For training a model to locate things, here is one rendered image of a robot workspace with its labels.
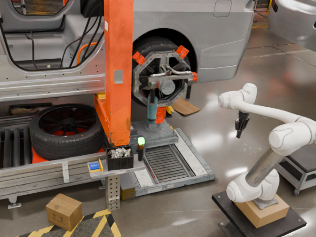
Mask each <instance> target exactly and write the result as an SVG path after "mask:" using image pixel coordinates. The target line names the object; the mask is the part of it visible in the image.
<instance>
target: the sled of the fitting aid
mask: <svg viewBox="0 0 316 237"><path fill-rule="evenodd" d="M166 122H167V123H168V121H167V120H166ZM168 125H169V126H170V127H171V129H172V130H173V131H174V129H173V128H172V126H171V125H170V124H169V123H168ZM178 141H179V136H178V135H177V134H176V132H175V131H174V134H173V135H171V136H165V137H159V138H153V139H147V140H146V148H151V147H157V146H162V145H168V144H174V143H178Z"/></svg>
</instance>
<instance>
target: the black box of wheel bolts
mask: <svg viewBox="0 0 316 237"><path fill-rule="evenodd" d="M106 162H107V168H108V171H111V170H121V169H130V168H134V155H133V151H132V147H131V146H124V147H112V148H106Z"/></svg>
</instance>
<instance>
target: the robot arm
mask: <svg viewBox="0 0 316 237"><path fill-rule="evenodd" d="M256 95H257V87H256V86H255V85H254V84H251V83H246V84H245V85H244V86H243V88H242V89H241V90H239V91H229V92H225V93H223V94H221V95H220V96H219V98H218V103H219V105H220V106H221V107H223V108H228V109H233V110H238V109H239V113H238V115H239V117H238V119H237V120H236V119H235V129H236V130H237V135H236V137H237V138H238V139H240V136H241V133H242V131H243V129H245V127H246V125H247V123H248V121H249V120H250V118H249V113H255V114H259V115H263V116H267V117H271V118H275V119H278V120H280V121H282V122H284V123H285V124H283V125H280V126H278V127H276V128H275V129H273V130H272V131H271V132H270V134H269V143H270V146H269V147H268V149H267V150H266V151H265V152H264V153H263V155H262V156H261V157H260V159H259V160H258V161H257V162H256V164H255V165H254V166H253V167H252V168H251V170H250V171H249V172H244V173H242V174H241V175H240V176H238V177H237V178H236V179H235V180H233V181H231V182H230V183H229V184H228V186H227V189H226V192H227V195H228V197H229V199H230V200H232V201H233V202H237V203H243V202H247V201H253V202H254V203H255V204H256V205H257V207H258V209H259V210H263V209H264V208H267V207H269V206H272V205H275V204H278V203H279V201H278V200H277V199H276V198H274V196H275V194H276V192H277V189H278V186H279V174H278V173H277V171H276V169H274V168H275V167H276V166H277V165H278V163H279V162H280V161H281V160H282V159H283V158H284V157H285V156H288V155H290V154H292V153H293V152H294V151H296V150H297V149H299V148H300V147H301V146H304V145H307V144H312V143H314V144H316V122H315V121H313V120H311V119H309V118H306V117H303V116H299V115H296V114H292V113H289V112H286V111H283V110H279V109H274V108H269V107H264V106H259V105H254V104H253V103H254V102H255V99H256Z"/></svg>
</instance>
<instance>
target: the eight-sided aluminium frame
mask: <svg viewBox="0 0 316 237"><path fill-rule="evenodd" d="M161 57H163V58H164V57H175V58H176V59H177V61H178V62H179V63H185V64H186V65H187V63H186V62H185V61H184V60H183V59H182V58H181V57H180V56H179V54H178V53H177V52H175V51H174V50H170V51H153V52H150V53H149V54H148V55H147V56H146V57H145V59H146V62H145V63H144V64H143V65H142V66H140V65H139V64H138V65H137V66H136V67H135V68H134V69H133V89H132V93H133V94H134V96H135V97H137V98H138V99H139V100H140V101H141V102H143V103H144V104H145V105H146V106H148V100H147V99H146V98H145V97H143V96H142V95H141V94H140V93H139V92H138V91H139V74H140V73H141V72H142V71H143V69H144V68H145V67H146V66H147V65H148V64H149V63H150V62H151V61H152V60H153V59H154V58H161ZM187 66H188V67H189V68H190V66H189V65H187ZM187 86H188V85H187V84H186V83H185V82H184V79H182V86H181V87H180V88H179V89H178V90H177V91H176V92H175V93H174V94H173V95H172V96H171V97H170V98H169V99H167V100H160V101H158V103H157V107H165V106H171V105H172V104H173V103H174V102H175V101H177V100H178V99H179V98H180V97H181V96H182V95H183V94H184V93H185V92H186V91H187Z"/></svg>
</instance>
